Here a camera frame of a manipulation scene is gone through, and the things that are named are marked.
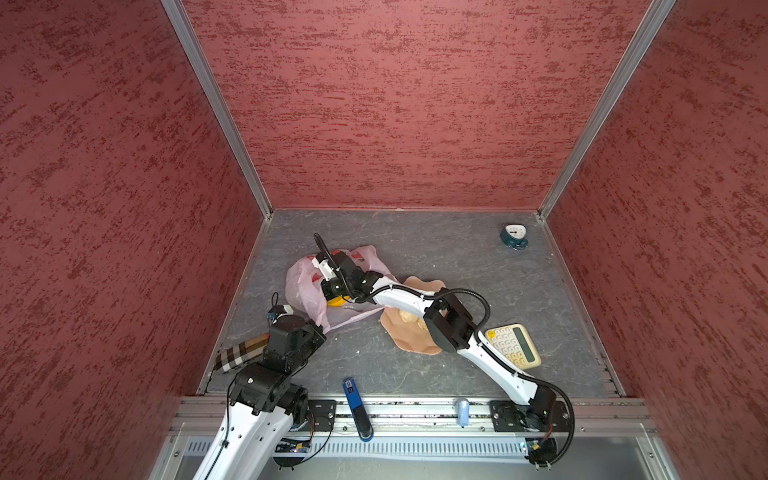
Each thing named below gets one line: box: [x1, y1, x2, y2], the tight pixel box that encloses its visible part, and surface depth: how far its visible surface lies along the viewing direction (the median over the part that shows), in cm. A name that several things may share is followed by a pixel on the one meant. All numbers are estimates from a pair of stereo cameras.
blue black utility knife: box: [342, 377, 374, 443], surface depth 74 cm
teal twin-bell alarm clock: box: [500, 223, 529, 251], surface depth 112 cm
